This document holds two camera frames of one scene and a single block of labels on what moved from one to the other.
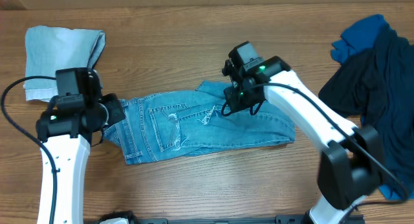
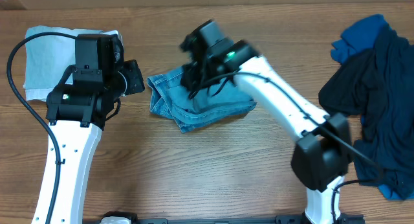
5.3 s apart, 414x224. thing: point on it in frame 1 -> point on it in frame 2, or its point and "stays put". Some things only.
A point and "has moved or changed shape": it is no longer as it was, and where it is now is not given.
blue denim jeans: (162, 123) has moved or changed shape
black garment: (355, 89) stays put
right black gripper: (234, 98) -> (189, 78)
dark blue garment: (394, 121) stays put
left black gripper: (118, 113) -> (132, 69)
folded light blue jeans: (49, 49) stays put
